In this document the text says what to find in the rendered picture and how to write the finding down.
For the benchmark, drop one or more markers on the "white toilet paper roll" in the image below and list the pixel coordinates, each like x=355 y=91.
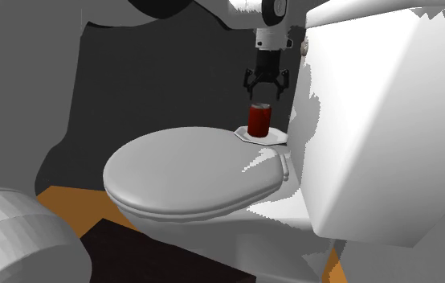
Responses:
x=15 y=235

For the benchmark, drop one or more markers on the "red drink can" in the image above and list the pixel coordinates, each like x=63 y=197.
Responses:
x=259 y=120

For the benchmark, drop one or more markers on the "white octagonal plate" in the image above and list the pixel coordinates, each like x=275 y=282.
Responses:
x=275 y=138

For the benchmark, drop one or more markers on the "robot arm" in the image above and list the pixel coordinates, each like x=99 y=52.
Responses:
x=242 y=11

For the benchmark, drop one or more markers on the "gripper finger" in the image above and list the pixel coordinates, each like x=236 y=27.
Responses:
x=283 y=83
x=250 y=83

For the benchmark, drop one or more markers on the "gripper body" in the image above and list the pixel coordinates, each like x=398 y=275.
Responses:
x=268 y=62

